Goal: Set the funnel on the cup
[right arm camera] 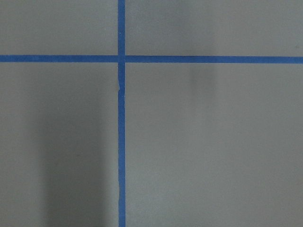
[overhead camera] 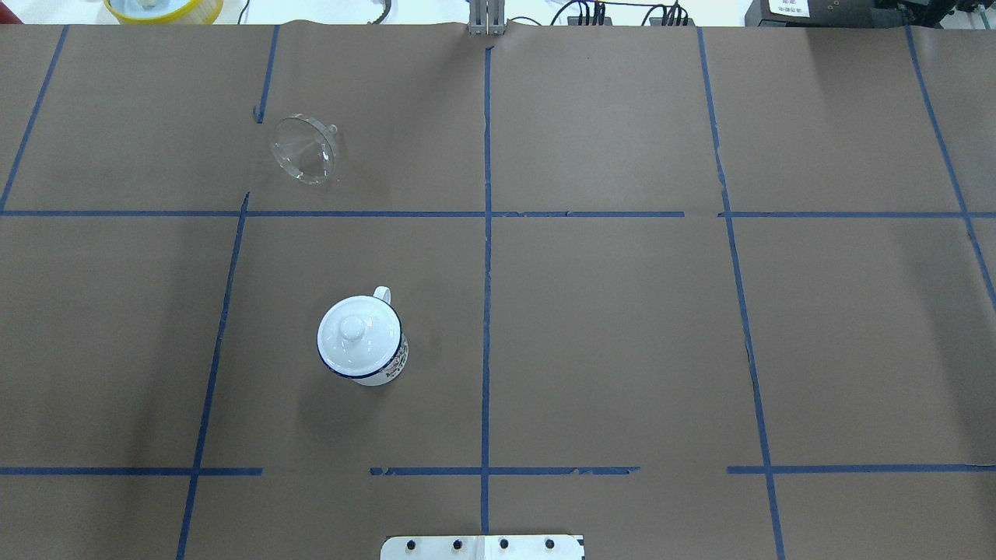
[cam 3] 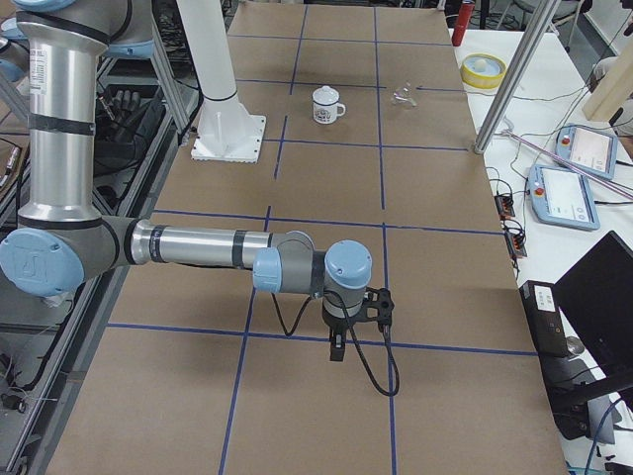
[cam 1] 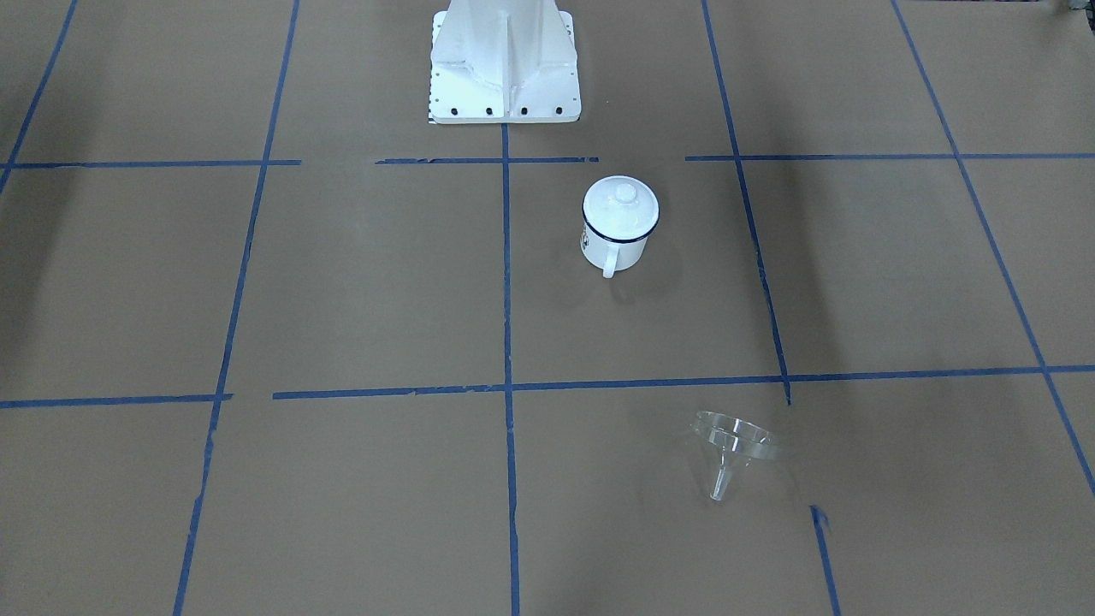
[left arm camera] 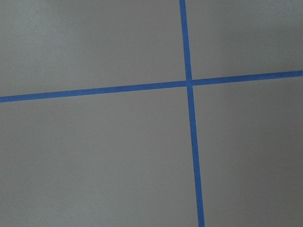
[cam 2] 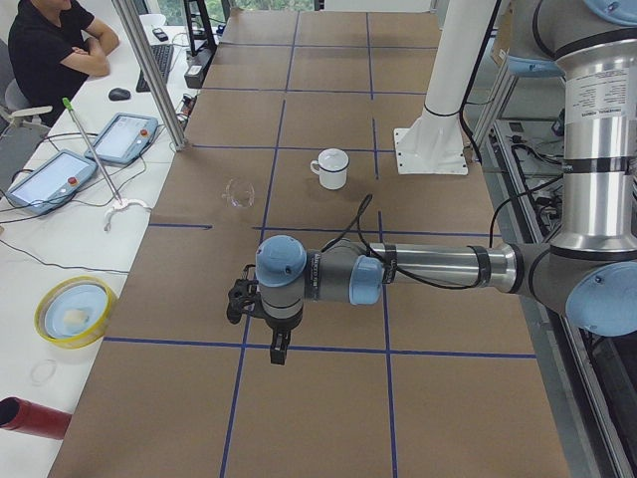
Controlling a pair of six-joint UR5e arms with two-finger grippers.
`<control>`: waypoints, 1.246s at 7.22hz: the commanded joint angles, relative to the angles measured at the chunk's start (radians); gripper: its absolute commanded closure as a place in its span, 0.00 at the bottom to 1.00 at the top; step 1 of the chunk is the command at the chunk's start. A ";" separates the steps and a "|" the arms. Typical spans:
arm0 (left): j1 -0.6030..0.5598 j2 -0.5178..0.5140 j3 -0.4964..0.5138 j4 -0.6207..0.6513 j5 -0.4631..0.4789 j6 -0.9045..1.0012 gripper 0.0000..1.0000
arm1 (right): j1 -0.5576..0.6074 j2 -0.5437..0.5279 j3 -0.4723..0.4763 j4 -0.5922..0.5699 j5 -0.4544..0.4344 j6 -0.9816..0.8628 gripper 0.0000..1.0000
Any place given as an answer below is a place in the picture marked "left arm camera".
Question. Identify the blue tape strip lengthwise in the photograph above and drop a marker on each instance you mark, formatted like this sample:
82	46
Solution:
192	114

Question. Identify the blue tape strip crosswise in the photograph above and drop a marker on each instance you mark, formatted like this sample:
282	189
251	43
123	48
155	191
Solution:
151	86

